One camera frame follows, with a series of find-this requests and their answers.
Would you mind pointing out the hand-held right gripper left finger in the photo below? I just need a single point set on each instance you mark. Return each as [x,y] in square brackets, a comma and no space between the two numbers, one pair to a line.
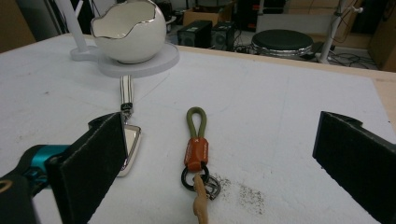
[90,168]

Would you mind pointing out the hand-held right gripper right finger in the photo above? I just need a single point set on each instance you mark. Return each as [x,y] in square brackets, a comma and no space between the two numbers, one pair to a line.
[358,161]

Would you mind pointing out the white table mat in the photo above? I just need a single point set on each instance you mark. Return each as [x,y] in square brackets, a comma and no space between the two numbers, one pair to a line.
[249,109]

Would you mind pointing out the large cardboard box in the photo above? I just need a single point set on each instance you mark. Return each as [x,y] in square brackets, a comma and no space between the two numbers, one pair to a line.
[384,43]

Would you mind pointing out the white rolling stand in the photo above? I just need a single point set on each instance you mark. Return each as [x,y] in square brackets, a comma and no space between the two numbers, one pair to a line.
[330,37]

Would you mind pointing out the white eggshell-shaped bowl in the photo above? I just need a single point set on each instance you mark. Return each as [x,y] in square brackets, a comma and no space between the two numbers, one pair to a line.
[137,40]

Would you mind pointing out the black round stool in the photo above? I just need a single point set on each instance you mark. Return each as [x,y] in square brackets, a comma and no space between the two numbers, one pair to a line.
[281,42]

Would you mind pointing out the black computer tower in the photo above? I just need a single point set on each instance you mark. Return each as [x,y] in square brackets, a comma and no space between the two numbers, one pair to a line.
[223,35]
[194,34]

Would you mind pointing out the open cardboard box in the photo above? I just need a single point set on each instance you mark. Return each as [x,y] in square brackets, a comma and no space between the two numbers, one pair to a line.
[199,17]

